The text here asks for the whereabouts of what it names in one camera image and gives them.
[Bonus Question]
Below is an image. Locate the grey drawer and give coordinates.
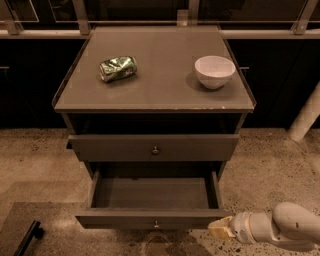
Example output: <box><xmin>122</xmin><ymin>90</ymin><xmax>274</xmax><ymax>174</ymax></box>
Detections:
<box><xmin>76</xmin><ymin>172</ymin><xmax>229</xmax><ymax>230</ymax></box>
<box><xmin>68</xmin><ymin>134</ymin><xmax>239</xmax><ymax>162</ymax></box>

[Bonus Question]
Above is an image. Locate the metal window railing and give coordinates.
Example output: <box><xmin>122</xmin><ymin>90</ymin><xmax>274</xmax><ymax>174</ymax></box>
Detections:
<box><xmin>0</xmin><ymin>0</ymin><xmax>320</xmax><ymax>39</ymax></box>

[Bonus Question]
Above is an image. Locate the white ceramic bowl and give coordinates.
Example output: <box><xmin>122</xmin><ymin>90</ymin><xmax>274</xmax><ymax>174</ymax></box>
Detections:
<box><xmin>194</xmin><ymin>56</ymin><xmax>236</xmax><ymax>89</ymax></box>

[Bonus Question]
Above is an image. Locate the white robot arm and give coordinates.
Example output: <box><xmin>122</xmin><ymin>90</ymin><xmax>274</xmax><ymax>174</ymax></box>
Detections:
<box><xmin>208</xmin><ymin>202</ymin><xmax>320</xmax><ymax>252</ymax></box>

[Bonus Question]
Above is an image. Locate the white pillar base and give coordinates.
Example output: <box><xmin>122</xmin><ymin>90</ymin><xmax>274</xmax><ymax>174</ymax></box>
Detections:
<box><xmin>288</xmin><ymin>81</ymin><xmax>320</xmax><ymax>141</ymax></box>

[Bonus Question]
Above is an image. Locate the grey top drawer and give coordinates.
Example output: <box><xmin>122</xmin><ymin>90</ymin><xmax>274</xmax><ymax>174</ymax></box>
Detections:
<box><xmin>68</xmin><ymin>134</ymin><xmax>239</xmax><ymax>162</ymax></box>

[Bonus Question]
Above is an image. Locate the black bar on floor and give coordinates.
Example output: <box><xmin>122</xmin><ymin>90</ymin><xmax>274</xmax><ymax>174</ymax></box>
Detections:
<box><xmin>13</xmin><ymin>221</ymin><xmax>45</xmax><ymax>256</ymax></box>

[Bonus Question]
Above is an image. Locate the crushed green soda can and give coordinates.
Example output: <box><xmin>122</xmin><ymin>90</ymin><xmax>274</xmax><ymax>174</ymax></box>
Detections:
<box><xmin>99</xmin><ymin>56</ymin><xmax>137</xmax><ymax>83</ymax></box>

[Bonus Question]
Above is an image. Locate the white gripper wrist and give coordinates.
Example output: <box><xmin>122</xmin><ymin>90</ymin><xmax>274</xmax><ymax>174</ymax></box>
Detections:
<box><xmin>208</xmin><ymin>212</ymin><xmax>256</xmax><ymax>244</ymax></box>

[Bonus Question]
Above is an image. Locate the grey drawer cabinet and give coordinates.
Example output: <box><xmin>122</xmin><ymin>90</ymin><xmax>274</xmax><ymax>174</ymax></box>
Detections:
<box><xmin>54</xmin><ymin>26</ymin><xmax>256</xmax><ymax>172</ymax></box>

